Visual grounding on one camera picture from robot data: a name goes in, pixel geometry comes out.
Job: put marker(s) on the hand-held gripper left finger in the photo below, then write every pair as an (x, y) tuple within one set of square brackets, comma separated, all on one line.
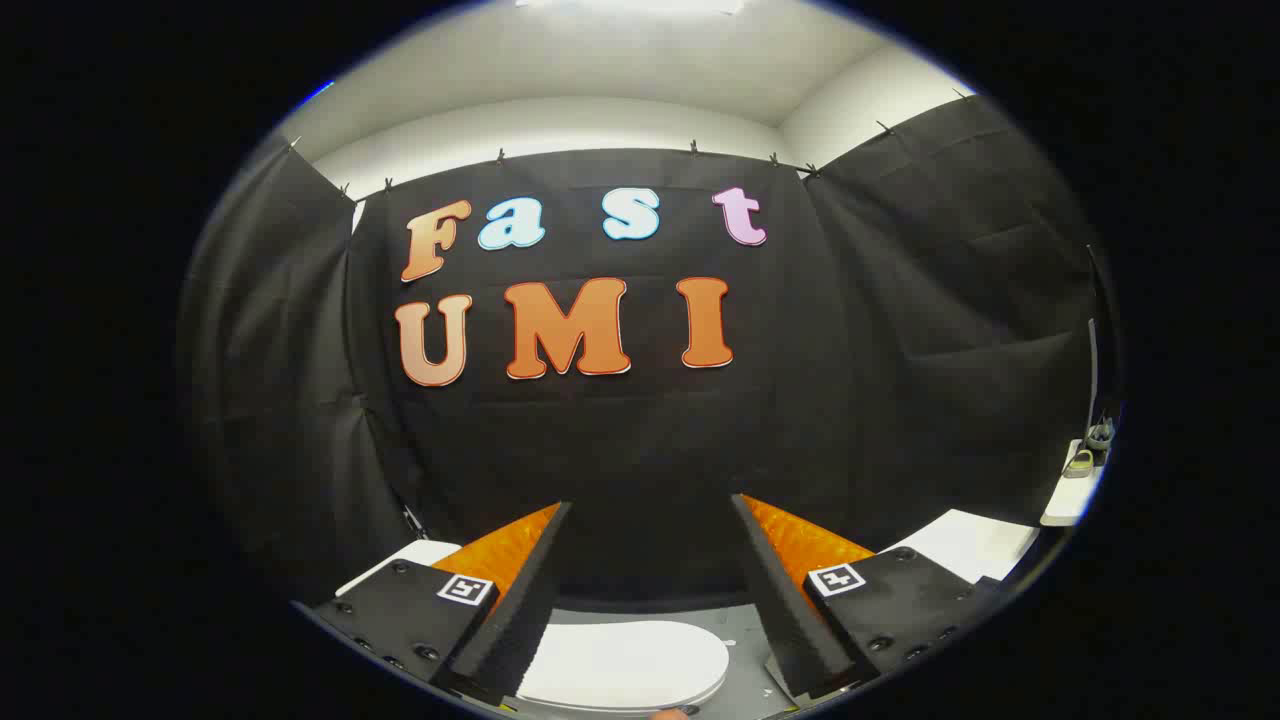
[(520, 610)]

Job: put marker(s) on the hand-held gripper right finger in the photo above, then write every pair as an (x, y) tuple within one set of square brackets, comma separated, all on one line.
[(785, 610)]

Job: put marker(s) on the white table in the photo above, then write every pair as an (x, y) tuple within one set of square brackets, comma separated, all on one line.
[(965, 545)]

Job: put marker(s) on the black backdrop cloth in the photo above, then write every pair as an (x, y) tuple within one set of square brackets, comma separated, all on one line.
[(640, 450)]

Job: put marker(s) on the small green object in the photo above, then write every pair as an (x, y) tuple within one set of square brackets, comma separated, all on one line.
[(1079, 463)]

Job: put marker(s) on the ceiling light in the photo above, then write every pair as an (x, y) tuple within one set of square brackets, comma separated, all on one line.
[(630, 5)]

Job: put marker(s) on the white wall shelf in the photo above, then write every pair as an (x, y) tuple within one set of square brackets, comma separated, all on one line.
[(1068, 500)]

